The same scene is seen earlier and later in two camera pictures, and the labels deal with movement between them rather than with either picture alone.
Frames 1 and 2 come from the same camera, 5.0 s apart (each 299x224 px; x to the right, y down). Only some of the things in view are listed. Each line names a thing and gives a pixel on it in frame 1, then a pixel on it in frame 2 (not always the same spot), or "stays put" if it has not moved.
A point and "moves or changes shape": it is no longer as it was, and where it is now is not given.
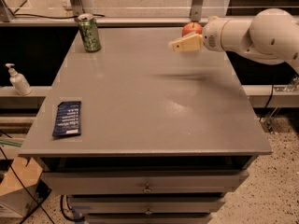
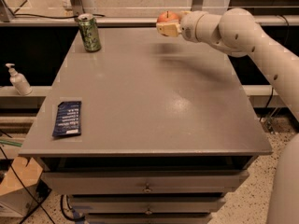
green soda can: x=90 y=32 stays put
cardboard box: x=20 y=189 stays put
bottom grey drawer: x=148 y=217 stays put
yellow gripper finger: x=192 y=41 → x=169 y=29
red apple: x=191 y=28 moves or changes shape
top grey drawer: x=142 y=181 stays put
